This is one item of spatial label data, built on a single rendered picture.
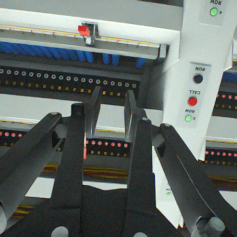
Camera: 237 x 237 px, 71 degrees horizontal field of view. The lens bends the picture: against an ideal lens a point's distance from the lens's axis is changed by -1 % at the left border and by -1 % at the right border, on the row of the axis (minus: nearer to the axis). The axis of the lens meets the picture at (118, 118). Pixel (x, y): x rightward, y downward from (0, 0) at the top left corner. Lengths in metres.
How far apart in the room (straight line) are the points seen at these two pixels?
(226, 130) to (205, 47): 0.18
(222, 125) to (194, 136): 0.07
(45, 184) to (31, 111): 0.18
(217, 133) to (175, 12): 0.25
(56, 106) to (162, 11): 0.26
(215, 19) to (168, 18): 0.08
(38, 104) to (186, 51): 0.30
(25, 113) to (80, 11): 0.21
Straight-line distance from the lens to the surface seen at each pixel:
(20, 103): 0.38
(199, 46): 0.35
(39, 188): 0.46
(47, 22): 0.37
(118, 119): 0.34
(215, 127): 0.41
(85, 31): 0.27
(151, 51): 0.37
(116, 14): 0.33
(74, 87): 0.49
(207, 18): 0.36
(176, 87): 0.34
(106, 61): 0.43
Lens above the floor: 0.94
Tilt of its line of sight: 17 degrees up
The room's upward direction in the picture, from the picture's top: 173 degrees counter-clockwise
